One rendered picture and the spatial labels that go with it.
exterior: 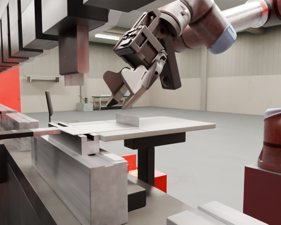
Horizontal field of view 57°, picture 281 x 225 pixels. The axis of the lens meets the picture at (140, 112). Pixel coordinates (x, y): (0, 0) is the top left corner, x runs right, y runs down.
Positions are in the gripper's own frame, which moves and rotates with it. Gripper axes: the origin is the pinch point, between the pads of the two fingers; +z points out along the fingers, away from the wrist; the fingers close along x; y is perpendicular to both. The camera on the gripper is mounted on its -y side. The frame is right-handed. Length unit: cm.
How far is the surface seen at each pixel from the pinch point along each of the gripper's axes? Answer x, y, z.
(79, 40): 3.9, 14.4, -2.1
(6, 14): -51, 27, -12
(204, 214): 30.0, 1.8, 11.4
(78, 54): 3.9, 13.2, -0.4
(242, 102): -636, -768, -572
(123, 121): -1.4, -3.2, 1.8
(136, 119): 3.5, -2.9, 1.1
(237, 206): -97, -202, -34
